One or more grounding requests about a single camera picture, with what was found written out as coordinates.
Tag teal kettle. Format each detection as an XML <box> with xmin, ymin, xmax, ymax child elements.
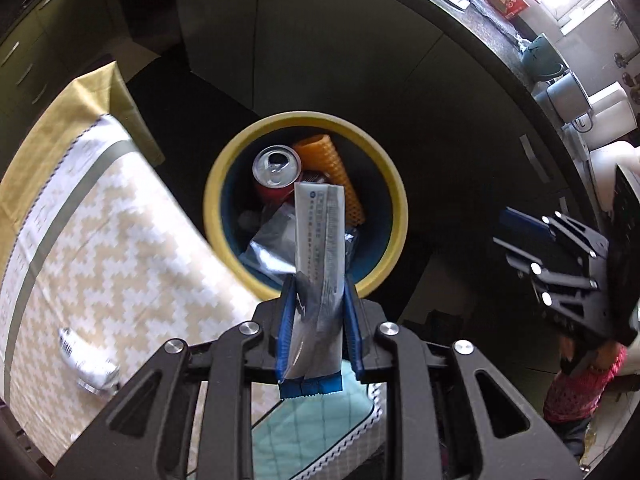
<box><xmin>520</xmin><ymin>32</ymin><xmax>568</xmax><ymax>78</ymax></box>

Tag person's leg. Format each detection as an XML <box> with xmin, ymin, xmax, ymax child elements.
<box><xmin>547</xmin><ymin>417</ymin><xmax>593</xmax><ymax>458</ymax></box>

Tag orange foam net sleeve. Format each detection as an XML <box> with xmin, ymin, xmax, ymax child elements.
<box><xmin>292</xmin><ymin>134</ymin><xmax>365</xmax><ymax>228</ymax></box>

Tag silver packet with blue edge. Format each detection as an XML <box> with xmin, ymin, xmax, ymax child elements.
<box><xmin>276</xmin><ymin>182</ymin><xmax>347</xmax><ymax>401</ymax></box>

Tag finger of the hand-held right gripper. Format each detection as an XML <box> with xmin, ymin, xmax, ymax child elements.
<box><xmin>492</xmin><ymin>235</ymin><xmax>601</xmax><ymax>311</ymax></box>
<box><xmin>497</xmin><ymin>206</ymin><xmax>608</xmax><ymax>261</ymax></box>

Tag dark green counter cabinets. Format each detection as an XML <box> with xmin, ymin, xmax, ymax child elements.
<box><xmin>170</xmin><ymin>0</ymin><xmax>601</xmax><ymax>311</ymax></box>

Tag red soda can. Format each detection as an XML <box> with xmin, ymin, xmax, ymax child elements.
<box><xmin>251</xmin><ymin>145</ymin><xmax>303</xmax><ymax>206</ymax></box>

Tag green base cabinets with drawers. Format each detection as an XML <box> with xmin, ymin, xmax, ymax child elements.
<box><xmin>0</xmin><ymin>0</ymin><xmax>126</xmax><ymax>161</ymax></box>

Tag patterned tablecloth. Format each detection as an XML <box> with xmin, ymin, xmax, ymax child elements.
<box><xmin>0</xmin><ymin>60</ymin><xmax>386</xmax><ymax>480</ymax></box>

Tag clear plastic bottle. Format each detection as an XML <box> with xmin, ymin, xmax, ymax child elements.
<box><xmin>57</xmin><ymin>327</ymin><xmax>121</xmax><ymax>397</ymax></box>

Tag yellow-rimmed trash bin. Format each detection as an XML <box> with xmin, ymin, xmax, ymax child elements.
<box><xmin>203</xmin><ymin>111</ymin><xmax>408</xmax><ymax>301</ymax></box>

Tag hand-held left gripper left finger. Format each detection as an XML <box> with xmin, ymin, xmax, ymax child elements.
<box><xmin>52</xmin><ymin>275</ymin><xmax>301</xmax><ymax>480</ymax></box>

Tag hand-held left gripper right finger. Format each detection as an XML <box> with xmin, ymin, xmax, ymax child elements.
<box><xmin>342</xmin><ymin>280</ymin><xmax>586</xmax><ymax>480</ymax></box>

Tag white square container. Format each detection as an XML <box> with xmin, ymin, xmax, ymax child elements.
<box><xmin>545</xmin><ymin>72</ymin><xmax>593</xmax><ymax>123</ymax></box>

